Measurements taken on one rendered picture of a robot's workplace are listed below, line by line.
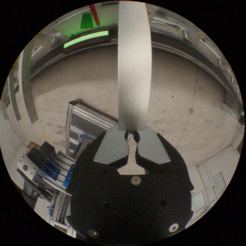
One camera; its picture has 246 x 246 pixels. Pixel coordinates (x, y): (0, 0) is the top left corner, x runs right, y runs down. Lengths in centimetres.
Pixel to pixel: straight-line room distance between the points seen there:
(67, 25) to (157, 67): 93
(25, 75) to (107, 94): 87
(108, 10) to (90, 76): 87
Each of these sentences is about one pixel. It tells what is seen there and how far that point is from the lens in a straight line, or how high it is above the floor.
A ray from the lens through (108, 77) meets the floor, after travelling 96.
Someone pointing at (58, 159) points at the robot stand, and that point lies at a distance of 63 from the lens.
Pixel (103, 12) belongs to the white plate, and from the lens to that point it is 26.
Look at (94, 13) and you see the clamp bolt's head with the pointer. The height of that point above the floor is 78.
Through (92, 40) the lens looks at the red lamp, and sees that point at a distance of 29.
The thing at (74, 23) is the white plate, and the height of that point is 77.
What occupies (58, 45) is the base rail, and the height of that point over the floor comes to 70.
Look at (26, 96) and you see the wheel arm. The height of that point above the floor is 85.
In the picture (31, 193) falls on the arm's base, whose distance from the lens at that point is 66.
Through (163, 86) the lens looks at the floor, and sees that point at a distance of 104.
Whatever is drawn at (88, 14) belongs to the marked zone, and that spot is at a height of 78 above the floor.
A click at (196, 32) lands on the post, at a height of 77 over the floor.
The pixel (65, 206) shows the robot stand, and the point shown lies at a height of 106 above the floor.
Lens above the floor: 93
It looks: 59 degrees down
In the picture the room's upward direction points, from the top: 174 degrees counter-clockwise
